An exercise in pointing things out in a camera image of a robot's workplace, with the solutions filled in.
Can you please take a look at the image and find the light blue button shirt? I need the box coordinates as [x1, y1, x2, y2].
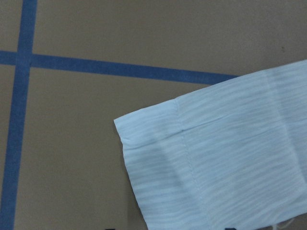
[114, 60, 307, 230]

